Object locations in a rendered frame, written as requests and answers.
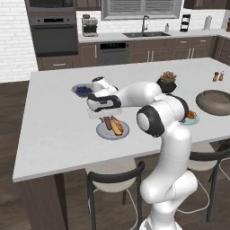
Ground black microwave oven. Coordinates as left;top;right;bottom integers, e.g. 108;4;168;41
24;0;76;13

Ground dark wood lower cupboards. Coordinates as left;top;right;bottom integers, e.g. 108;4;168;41
36;35;230;72

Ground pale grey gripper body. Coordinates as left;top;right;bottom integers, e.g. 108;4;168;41
87;107;123;120

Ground brown sausage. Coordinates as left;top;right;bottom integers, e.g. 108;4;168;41
102;116;113;131

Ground black wall oven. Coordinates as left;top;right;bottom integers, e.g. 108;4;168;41
29;13;80;58

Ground orange bun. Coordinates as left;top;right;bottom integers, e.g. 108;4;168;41
186;110;198;120

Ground dark wood upper cupboards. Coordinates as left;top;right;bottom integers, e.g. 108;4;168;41
75;0;102;12
182;0;230;10

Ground silver coffee machine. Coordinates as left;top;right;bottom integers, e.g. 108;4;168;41
81;13;100;38

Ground dark sink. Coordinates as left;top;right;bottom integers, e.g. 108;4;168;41
122;31;172;39

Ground steel dishwasher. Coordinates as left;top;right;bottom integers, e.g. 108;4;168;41
96;40;131;66

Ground plant in black pot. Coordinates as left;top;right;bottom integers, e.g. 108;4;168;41
155;70;178;94

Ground grey plate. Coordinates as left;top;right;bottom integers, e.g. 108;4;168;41
95;119;130;141

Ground tan hot dog bun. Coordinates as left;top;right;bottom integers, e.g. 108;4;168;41
110;117;125;137

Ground white stool with black back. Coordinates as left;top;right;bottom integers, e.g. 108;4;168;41
84;156;146;230
175;139;230;223

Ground dark tap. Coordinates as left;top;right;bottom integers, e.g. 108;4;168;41
140;14;150;34

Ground window with blinds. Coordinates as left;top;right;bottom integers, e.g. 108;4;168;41
101;0;183;22

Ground large dark brown bowl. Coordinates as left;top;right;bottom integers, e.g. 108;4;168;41
195;89;230;117

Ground dark wood cupboards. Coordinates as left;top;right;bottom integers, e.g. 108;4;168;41
36;35;230;72
182;0;230;10
75;0;102;12

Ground black wire rack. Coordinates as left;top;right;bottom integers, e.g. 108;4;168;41
179;13;192;33

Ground teal plate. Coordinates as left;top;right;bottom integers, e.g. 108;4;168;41
179;114;200;127

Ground bowl of blueberries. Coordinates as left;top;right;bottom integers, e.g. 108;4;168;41
71;83;94;99

